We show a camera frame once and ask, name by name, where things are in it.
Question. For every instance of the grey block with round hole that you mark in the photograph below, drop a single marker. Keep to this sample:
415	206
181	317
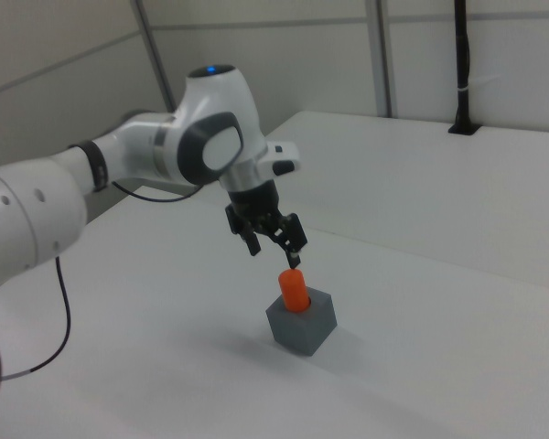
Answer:
307	329

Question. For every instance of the grey partition frame post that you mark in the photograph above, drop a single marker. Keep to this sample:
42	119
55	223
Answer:
158	59
382	55

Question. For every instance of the black pole with base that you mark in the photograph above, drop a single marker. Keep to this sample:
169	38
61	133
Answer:
461	68

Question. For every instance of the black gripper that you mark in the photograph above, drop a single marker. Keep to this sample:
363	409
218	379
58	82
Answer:
255	201

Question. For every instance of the orange cylinder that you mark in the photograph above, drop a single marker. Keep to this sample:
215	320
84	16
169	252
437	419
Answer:
293	292

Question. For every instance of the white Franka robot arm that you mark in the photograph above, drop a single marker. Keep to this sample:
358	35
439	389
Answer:
132	146

